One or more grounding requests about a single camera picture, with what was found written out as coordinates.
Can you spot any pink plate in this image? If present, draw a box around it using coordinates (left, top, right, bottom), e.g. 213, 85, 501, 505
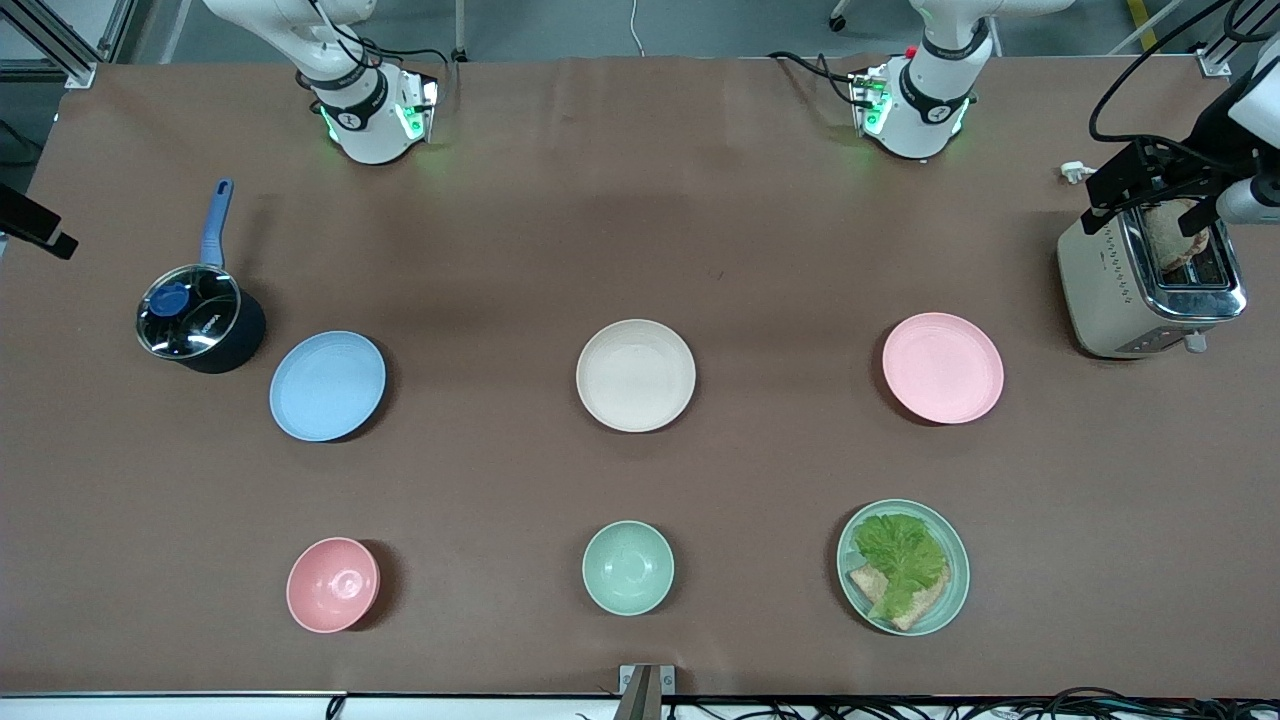
881, 312, 1005, 426

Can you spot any light blue plate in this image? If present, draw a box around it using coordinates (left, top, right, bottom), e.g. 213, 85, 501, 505
268, 330, 388, 443

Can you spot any toast slice in toaster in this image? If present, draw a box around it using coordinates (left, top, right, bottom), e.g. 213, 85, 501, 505
1143, 198, 1216, 273

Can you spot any silver beige toaster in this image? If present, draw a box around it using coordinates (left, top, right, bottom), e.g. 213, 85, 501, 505
1056, 200, 1249, 361

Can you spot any glass lid with blue knob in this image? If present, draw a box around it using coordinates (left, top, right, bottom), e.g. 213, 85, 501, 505
136, 264, 243, 359

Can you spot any green lettuce leaf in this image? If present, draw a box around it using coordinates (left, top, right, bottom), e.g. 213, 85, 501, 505
852, 513, 949, 621

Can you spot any mint green plate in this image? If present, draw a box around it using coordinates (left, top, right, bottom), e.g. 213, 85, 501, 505
836, 498, 972, 638

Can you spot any brown bread slice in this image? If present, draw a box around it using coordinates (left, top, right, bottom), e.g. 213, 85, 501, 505
848, 563, 951, 633

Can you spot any pink bowl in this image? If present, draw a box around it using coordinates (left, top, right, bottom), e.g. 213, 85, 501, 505
286, 537, 382, 635

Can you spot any beige plate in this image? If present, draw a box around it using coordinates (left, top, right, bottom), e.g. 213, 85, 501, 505
575, 318, 698, 434

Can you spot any mint green bowl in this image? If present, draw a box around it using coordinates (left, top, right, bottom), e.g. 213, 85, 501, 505
582, 520, 676, 617

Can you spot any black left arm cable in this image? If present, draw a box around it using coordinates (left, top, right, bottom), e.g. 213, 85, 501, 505
1088, 0, 1241, 146

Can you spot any aluminium frame profile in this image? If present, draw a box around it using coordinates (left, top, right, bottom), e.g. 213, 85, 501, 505
0, 0, 101, 89
1195, 0, 1280, 79

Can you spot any black base cable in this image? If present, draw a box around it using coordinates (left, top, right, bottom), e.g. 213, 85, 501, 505
768, 50, 861, 106

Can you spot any black cable bundle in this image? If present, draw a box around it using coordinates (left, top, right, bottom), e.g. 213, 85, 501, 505
660, 685, 1280, 720

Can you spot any white table edge rail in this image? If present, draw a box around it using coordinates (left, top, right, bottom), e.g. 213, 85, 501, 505
0, 691, 347, 720

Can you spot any grey metal bracket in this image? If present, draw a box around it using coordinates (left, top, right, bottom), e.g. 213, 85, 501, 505
618, 664, 677, 720

